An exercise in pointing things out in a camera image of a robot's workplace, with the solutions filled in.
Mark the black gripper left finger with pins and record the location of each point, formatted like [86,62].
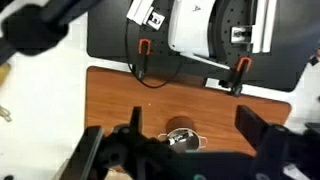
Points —
[137,120]

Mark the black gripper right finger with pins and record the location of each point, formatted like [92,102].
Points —
[253,128]

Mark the black white marker pen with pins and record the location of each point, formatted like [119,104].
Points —
[176,137]

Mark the brown wooden desk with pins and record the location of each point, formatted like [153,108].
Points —
[200,106]

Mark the orange black bar clamp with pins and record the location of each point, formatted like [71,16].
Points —
[237,81]
[142,63]

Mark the small steel pot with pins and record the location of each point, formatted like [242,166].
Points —
[192,144]

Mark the white VR headset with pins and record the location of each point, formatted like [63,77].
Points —
[190,26]

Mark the metal corner bracket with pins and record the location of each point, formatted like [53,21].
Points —
[239,33]

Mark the aluminium profile rail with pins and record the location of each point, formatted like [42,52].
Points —
[140,11]
[263,23]

